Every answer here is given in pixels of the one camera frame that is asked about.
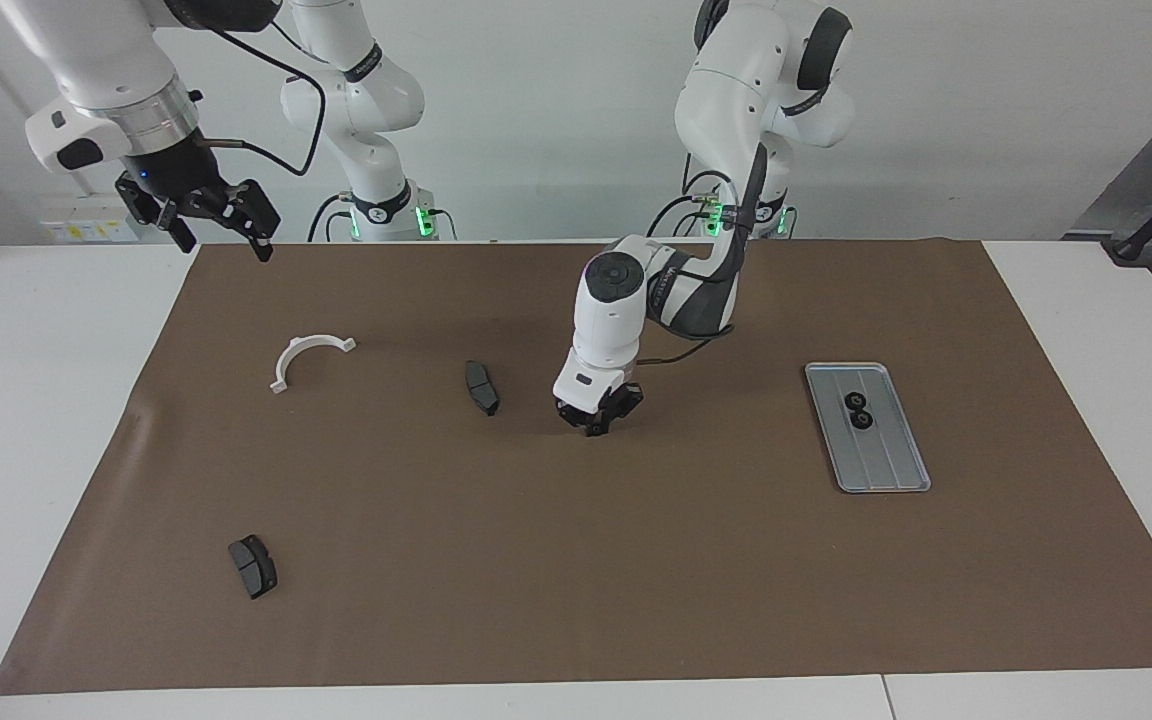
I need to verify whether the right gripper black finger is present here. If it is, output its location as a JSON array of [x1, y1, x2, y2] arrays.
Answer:
[[118, 180, 197, 253], [221, 180, 282, 263]]

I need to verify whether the white curved plastic bracket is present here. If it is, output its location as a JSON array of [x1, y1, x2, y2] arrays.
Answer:
[[269, 335, 358, 395]]

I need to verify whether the short grey brake pad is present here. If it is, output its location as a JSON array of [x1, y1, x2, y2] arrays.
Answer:
[[228, 535, 279, 601]]

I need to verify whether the white wall socket box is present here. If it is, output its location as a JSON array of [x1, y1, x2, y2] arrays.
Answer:
[[41, 195, 152, 244]]

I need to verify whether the silver metal tray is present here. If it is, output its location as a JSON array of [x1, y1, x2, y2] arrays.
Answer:
[[804, 362, 933, 495]]

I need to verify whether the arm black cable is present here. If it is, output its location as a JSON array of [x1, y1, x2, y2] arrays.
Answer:
[[636, 140, 772, 366], [191, 20, 329, 179]]

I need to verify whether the brown table mat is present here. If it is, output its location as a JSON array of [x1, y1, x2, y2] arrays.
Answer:
[[0, 238, 1152, 696]]

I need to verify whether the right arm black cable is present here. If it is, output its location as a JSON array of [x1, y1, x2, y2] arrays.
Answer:
[[191, 20, 329, 179]]

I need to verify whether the long grey brake pad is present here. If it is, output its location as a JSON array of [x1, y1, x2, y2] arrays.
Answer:
[[464, 360, 500, 418]]

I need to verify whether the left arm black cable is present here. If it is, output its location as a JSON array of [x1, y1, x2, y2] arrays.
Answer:
[[636, 140, 772, 366]]

